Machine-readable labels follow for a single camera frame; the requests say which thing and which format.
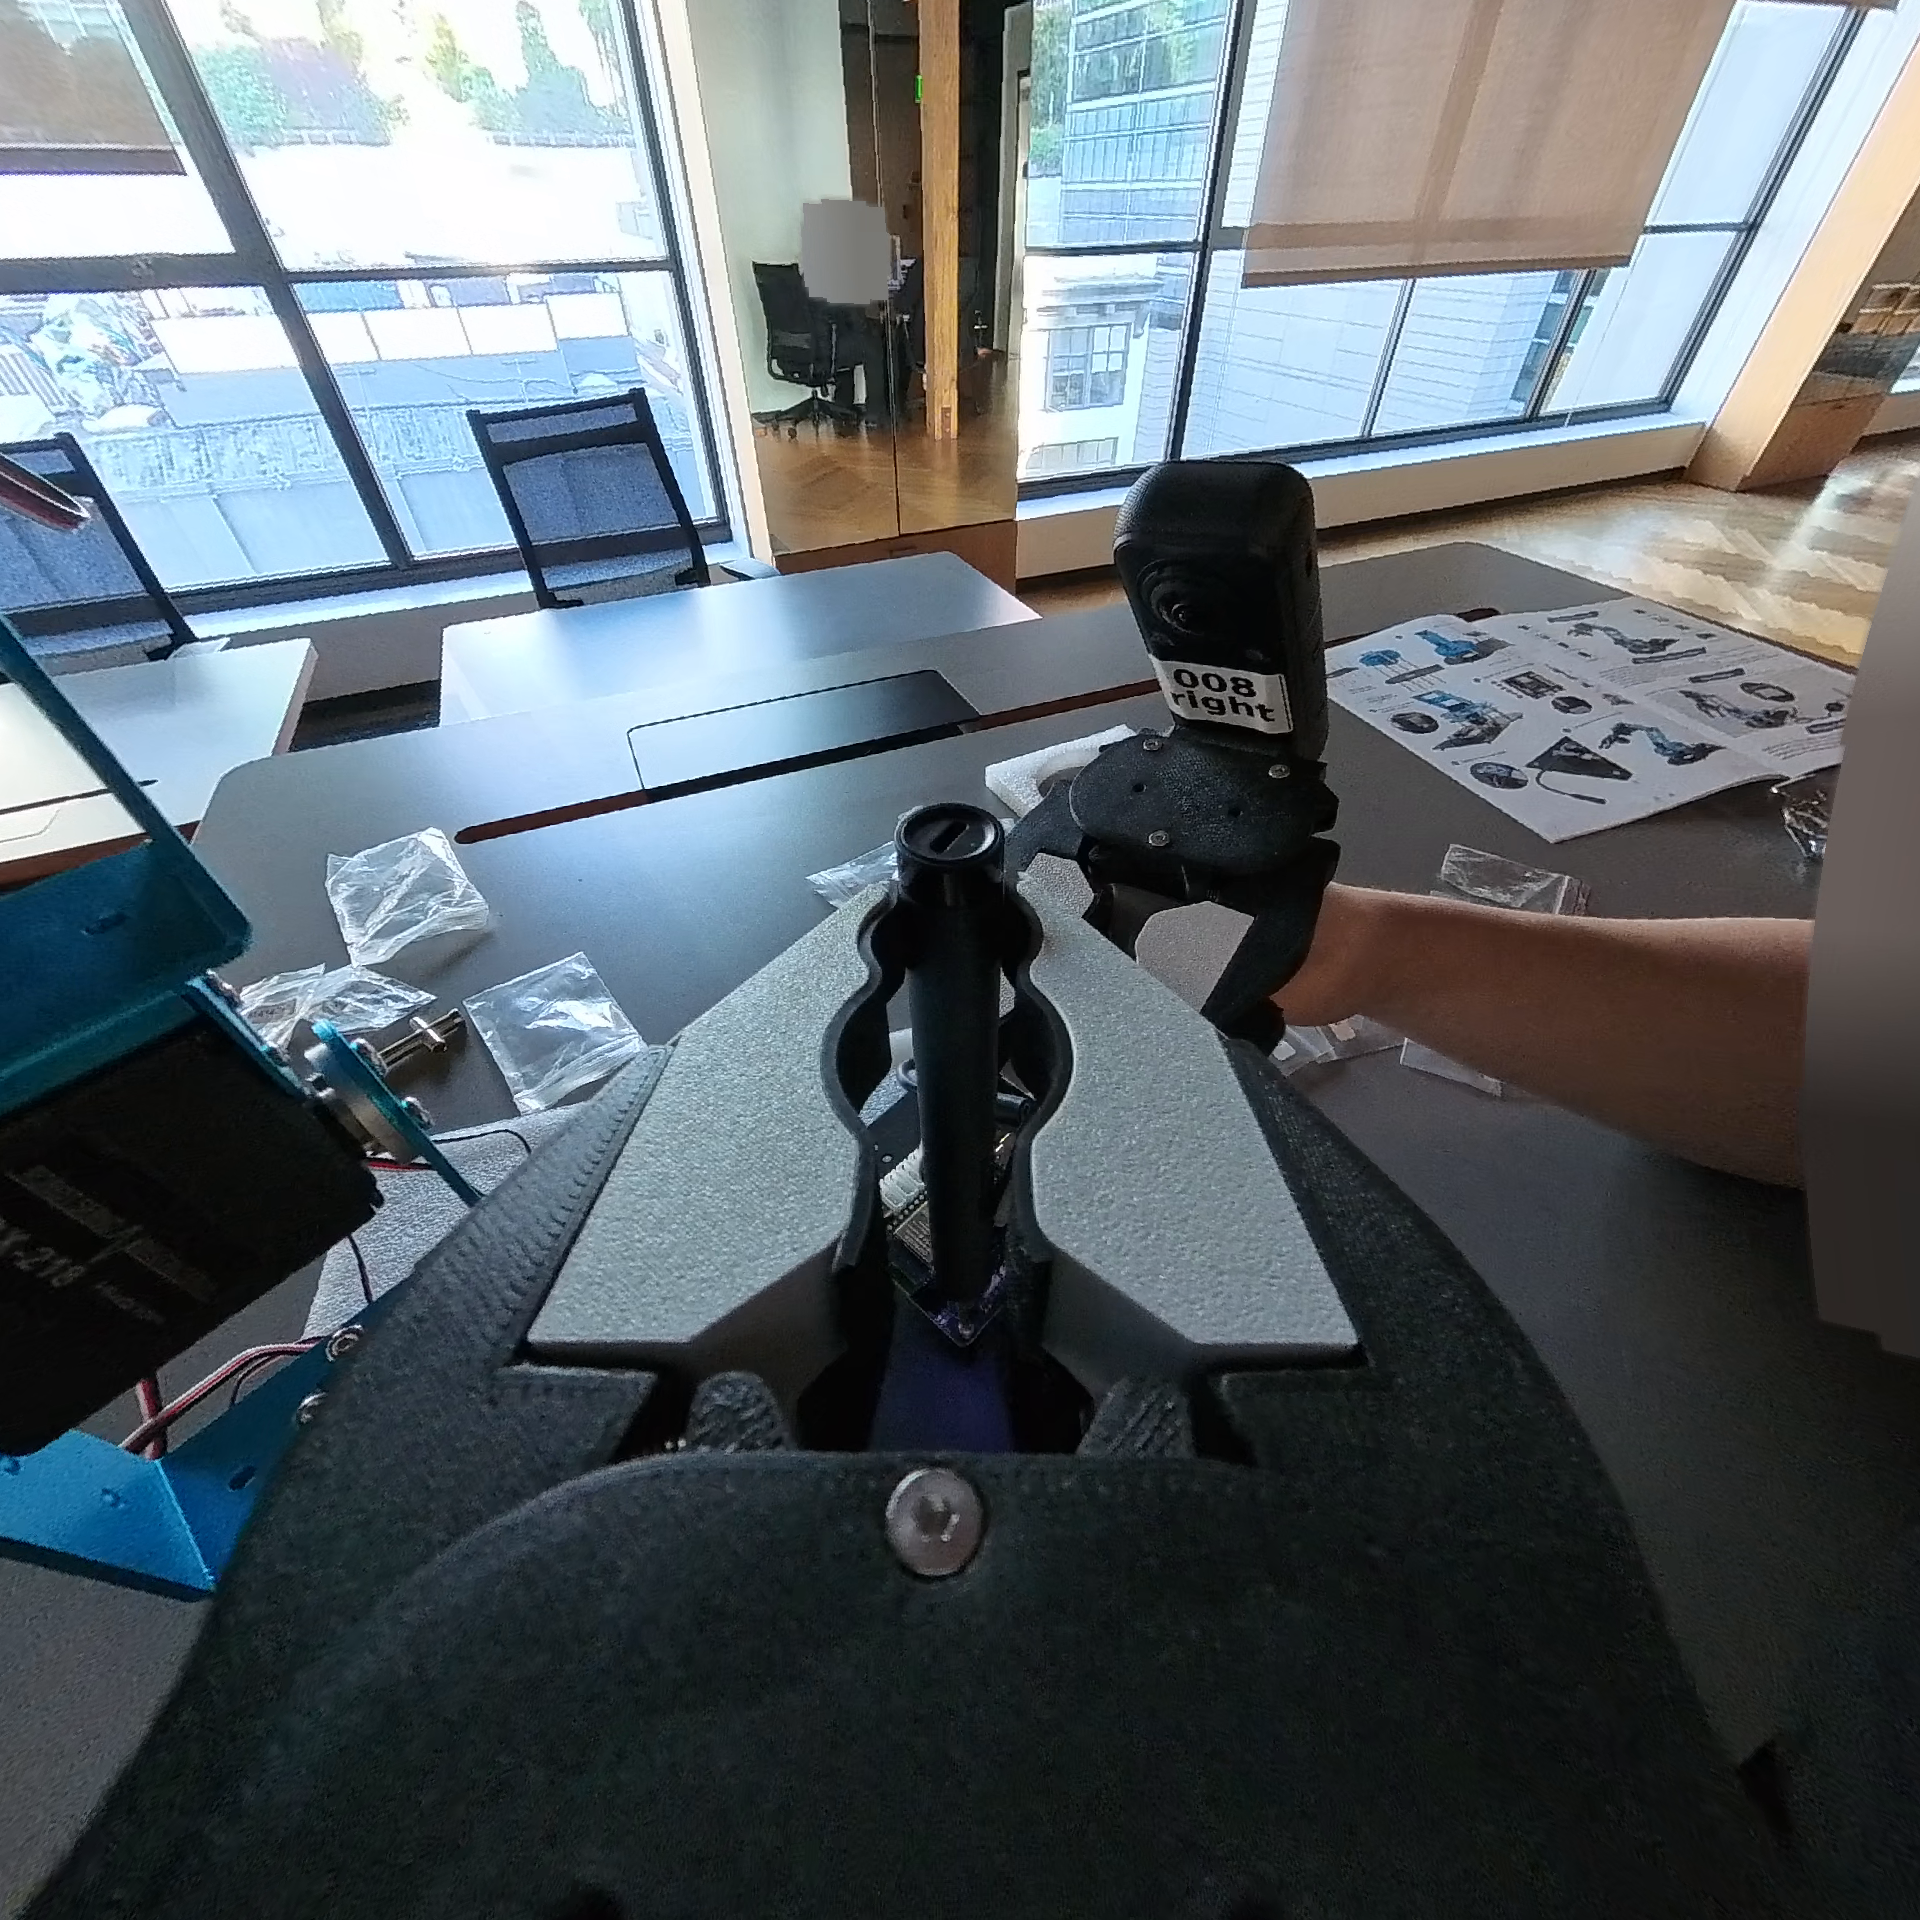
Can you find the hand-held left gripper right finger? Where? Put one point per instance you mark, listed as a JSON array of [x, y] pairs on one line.
[[1186, 1171]]

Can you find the white foam packing insert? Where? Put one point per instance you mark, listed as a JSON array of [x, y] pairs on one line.
[[1035, 779]]

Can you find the black circuit board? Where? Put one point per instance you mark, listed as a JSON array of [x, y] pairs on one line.
[[900, 1191]]

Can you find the white desk with wood edge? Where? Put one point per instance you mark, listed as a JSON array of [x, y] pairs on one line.
[[719, 631], [151, 720]]

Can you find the crumpled clear plastic bag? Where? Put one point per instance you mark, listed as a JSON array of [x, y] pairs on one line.
[[404, 901]]

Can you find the grey desk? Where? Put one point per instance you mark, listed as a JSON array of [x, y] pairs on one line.
[[719, 886]]

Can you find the wooden pillar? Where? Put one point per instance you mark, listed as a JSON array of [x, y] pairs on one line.
[[941, 227]]

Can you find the flat clear plastic bag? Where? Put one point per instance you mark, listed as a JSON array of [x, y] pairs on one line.
[[555, 1029]]

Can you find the small clear parts bag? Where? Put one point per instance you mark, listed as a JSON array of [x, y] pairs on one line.
[[857, 876]]

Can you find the black office chair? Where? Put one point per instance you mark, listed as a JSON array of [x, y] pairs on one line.
[[796, 331]]

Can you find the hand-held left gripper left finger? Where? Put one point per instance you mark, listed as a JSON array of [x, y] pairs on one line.
[[707, 1171]]

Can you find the metal cross wrench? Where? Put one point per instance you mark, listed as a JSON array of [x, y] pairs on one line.
[[421, 1040]]

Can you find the black screwdriver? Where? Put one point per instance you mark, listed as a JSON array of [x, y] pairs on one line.
[[954, 1051]]

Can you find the cluster of labelled screw bags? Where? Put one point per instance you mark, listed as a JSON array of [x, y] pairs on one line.
[[1501, 876]]

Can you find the printed instruction manual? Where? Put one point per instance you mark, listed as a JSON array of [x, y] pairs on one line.
[[1574, 707]]

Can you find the white foam sheet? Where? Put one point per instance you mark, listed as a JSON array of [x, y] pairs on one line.
[[408, 1224]]

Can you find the grey mesh office chair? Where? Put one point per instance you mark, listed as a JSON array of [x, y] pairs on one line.
[[74, 571], [601, 495]]

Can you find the person's right forearm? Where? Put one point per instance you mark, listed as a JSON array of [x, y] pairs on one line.
[[1574, 1021]]

